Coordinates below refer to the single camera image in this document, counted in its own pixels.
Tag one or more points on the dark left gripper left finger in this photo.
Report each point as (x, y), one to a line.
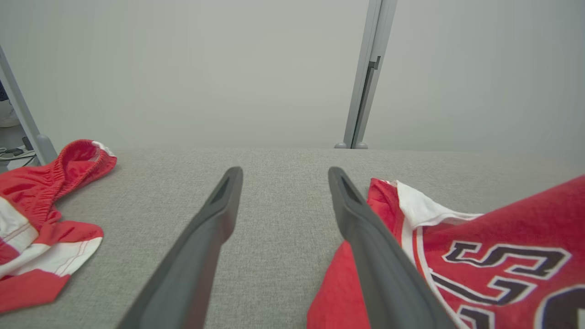
(196, 251)

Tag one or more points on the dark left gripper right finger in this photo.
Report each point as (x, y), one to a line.
(379, 274)

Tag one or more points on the red jersey with white trim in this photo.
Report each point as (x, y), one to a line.
(502, 219)

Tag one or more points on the red shorts with white stripe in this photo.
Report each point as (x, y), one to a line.
(27, 183)

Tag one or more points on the white rounded background object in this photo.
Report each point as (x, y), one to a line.
(7, 119)

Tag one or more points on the grey metal partition post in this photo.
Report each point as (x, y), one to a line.
(362, 68)
(46, 151)
(386, 23)

